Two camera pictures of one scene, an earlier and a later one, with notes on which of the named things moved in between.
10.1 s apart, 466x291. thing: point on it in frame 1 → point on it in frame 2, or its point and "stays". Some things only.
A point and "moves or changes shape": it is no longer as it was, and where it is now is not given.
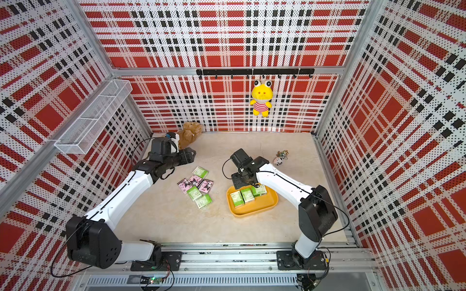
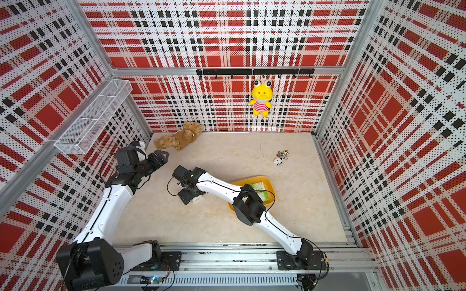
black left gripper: [186, 156] → [158, 163]
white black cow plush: [278, 160] stays
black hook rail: [255, 71] stays
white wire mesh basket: [79, 136] stays
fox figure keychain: [284, 153] stays
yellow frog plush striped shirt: [261, 95] stays
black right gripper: [236, 182] → [184, 196]
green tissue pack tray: [259, 191] stays
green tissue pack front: [247, 195] moves or changes shape
